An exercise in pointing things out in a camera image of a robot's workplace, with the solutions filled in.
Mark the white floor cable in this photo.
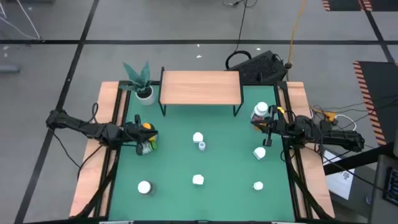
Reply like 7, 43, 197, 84
15, 0, 42, 40
0, 2, 38, 40

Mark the black metal bar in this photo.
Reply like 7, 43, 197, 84
323, 141, 398, 175

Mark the black mat hazard striped edge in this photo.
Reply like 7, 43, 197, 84
322, 0, 398, 12
353, 60, 398, 147

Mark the fish oil bottle yellow cap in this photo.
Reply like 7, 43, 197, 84
141, 122, 159, 142

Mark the black control panel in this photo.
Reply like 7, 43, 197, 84
384, 166, 398, 206

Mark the green table mat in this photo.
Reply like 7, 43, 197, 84
108, 84, 295, 222

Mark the grey metal cabinet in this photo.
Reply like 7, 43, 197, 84
368, 124, 398, 224

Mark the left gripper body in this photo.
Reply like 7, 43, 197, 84
123, 114, 144, 156

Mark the clear gummies bottle green label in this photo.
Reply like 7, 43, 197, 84
137, 180, 157, 196

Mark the green cap medicine bottle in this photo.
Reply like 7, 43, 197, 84
140, 139, 158, 156

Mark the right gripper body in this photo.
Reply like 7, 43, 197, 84
263, 105, 298, 147

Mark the yellow hanging cable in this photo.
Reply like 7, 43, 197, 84
285, 0, 308, 71

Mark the black hanging cable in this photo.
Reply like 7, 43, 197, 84
222, 0, 259, 71

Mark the large white pill bottle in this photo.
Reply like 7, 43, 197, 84
250, 101, 269, 123

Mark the white paper sheet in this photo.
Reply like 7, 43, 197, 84
323, 149, 355, 200

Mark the white power cable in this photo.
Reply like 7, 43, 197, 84
334, 113, 358, 132

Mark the wooden shelf black metal frame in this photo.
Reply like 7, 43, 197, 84
158, 67, 245, 118

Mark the green plant in white pot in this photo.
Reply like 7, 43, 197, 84
119, 60, 156, 106

